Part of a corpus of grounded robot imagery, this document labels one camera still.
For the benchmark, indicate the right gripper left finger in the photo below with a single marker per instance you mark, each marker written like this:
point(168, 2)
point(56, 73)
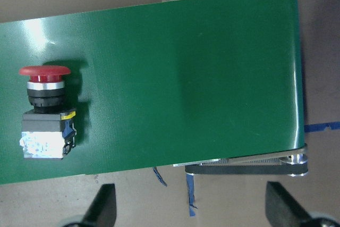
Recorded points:
point(103, 209)

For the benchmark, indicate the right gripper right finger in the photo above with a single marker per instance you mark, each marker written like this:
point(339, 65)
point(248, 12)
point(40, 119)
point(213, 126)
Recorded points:
point(281, 209)

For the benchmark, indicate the red push button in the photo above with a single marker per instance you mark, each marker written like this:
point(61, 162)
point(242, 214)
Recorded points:
point(48, 130)

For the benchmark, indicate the green conveyor belt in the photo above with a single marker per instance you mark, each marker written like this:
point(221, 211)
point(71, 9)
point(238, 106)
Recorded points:
point(159, 84)

